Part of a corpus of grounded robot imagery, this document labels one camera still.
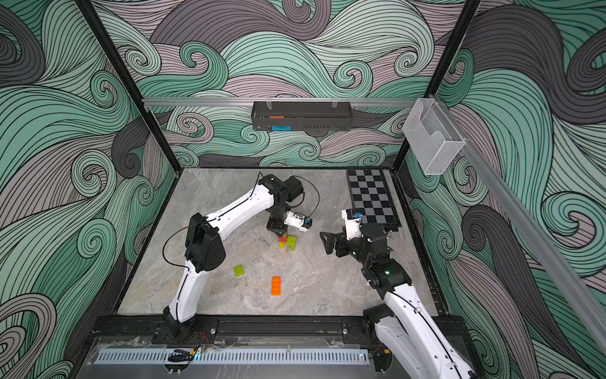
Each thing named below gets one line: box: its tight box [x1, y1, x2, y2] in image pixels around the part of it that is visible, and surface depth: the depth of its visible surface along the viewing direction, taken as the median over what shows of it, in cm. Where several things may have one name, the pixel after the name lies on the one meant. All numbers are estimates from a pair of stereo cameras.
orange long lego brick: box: [271, 276, 282, 297], surface depth 84 cm
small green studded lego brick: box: [232, 265, 246, 278], surface depth 87 cm
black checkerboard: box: [345, 168, 402, 232], surface depth 109 cm
